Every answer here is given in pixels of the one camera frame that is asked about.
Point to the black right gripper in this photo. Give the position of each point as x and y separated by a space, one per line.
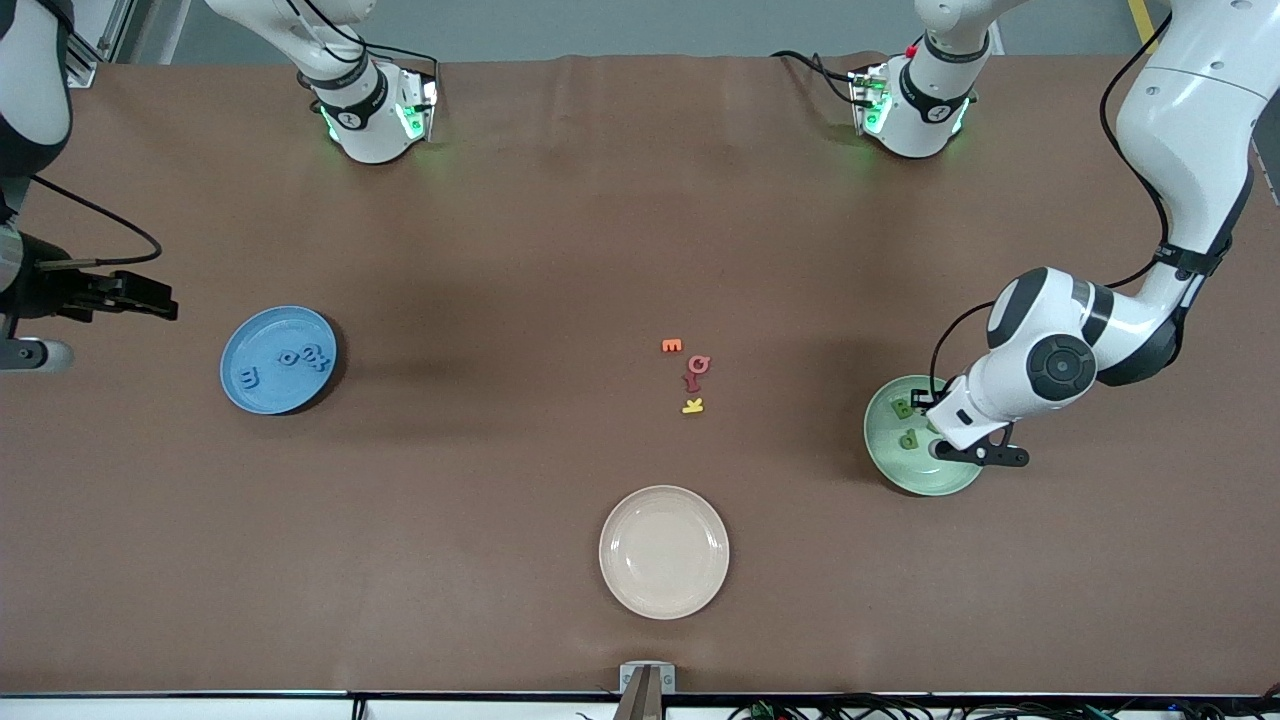
45 297

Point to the green foam letter B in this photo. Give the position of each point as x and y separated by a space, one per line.
899 408

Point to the green foam letter P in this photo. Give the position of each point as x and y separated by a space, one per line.
913 441

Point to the blue foam letter E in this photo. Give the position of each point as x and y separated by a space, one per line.
247 378

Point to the blue foam letter G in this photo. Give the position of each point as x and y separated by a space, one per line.
307 350

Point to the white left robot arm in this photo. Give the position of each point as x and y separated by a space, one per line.
1190 130

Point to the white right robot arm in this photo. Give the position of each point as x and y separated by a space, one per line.
370 130

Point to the green plate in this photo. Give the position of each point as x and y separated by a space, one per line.
890 455

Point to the blue plate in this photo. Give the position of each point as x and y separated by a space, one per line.
275 395

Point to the dark red foam letter Y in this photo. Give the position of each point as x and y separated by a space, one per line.
692 383

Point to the red foam letter Q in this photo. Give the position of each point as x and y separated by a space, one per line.
693 365

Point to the metal connector box green light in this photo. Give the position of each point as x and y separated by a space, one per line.
868 100
420 105

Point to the cream plate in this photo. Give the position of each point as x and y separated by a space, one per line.
664 552

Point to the brown table cover mat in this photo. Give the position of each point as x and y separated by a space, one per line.
400 500

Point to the aluminium frame profile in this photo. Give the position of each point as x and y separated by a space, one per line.
95 40

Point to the white table edge rail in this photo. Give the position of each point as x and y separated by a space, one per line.
200 709

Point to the grey metal bracket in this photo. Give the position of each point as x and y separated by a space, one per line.
647 680

